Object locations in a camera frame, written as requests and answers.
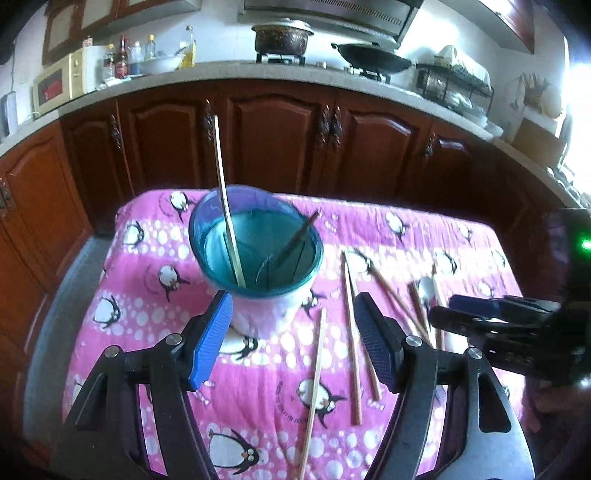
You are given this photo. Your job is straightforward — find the silver fork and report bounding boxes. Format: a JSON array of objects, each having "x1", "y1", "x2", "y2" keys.
[{"x1": 408, "y1": 281, "x2": 431, "y2": 337}]

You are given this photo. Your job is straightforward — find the dish drying rack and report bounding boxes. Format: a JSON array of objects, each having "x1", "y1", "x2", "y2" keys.
[{"x1": 415, "y1": 45, "x2": 495, "y2": 116}]

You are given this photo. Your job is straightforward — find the white mixing bowl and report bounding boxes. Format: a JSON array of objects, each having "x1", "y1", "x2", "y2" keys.
[{"x1": 139, "y1": 54, "x2": 183, "y2": 75}]

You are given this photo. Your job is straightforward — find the right upper wall cabinet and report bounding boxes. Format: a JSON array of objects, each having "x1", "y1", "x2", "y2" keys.
[{"x1": 443, "y1": 0, "x2": 535, "y2": 54}]

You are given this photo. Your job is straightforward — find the white bowl teal rim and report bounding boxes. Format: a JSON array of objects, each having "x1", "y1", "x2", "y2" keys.
[{"x1": 188, "y1": 185, "x2": 324, "y2": 340}]

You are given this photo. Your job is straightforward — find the cream microwave oven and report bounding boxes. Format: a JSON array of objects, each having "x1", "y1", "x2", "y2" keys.
[{"x1": 32, "y1": 46, "x2": 108, "y2": 116}]

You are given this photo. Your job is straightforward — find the thin brown chopstick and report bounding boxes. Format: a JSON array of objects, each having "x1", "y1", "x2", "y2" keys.
[{"x1": 353, "y1": 248, "x2": 432, "y2": 345}]

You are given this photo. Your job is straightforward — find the dark sauce bottle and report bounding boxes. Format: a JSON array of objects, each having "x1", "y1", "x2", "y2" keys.
[{"x1": 114, "y1": 35, "x2": 128, "y2": 79}]

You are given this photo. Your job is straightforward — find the yellow oil bottle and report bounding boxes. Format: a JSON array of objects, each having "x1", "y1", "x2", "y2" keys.
[{"x1": 179, "y1": 25, "x2": 197, "y2": 69}]

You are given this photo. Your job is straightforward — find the grey stone countertop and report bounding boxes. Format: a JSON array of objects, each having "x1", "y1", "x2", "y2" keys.
[{"x1": 1, "y1": 61, "x2": 584, "y2": 208}]

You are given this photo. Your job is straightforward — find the dark wooden base cabinets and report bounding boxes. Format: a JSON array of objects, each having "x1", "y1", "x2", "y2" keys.
[{"x1": 1, "y1": 80, "x2": 568, "y2": 428}]

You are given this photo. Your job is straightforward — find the black wok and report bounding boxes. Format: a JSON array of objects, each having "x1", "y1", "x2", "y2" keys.
[{"x1": 331, "y1": 43, "x2": 413, "y2": 75}]

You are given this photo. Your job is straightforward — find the wooden cutting board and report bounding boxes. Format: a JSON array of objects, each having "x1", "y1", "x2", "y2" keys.
[{"x1": 512, "y1": 118, "x2": 565, "y2": 169}]

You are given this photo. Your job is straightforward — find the brown clay pot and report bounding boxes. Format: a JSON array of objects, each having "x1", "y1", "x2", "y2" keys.
[{"x1": 252, "y1": 18, "x2": 315, "y2": 57}]

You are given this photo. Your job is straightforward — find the gold fork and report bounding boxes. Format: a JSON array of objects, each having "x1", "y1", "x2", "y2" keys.
[{"x1": 267, "y1": 210, "x2": 320, "y2": 271}]

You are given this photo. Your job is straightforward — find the wall cabinet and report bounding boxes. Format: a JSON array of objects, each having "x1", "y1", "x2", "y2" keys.
[
  {"x1": 443, "y1": 0, "x2": 535, "y2": 54},
  {"x1": 42, "y1": 0, "x2": 202, "y2": 65}
]

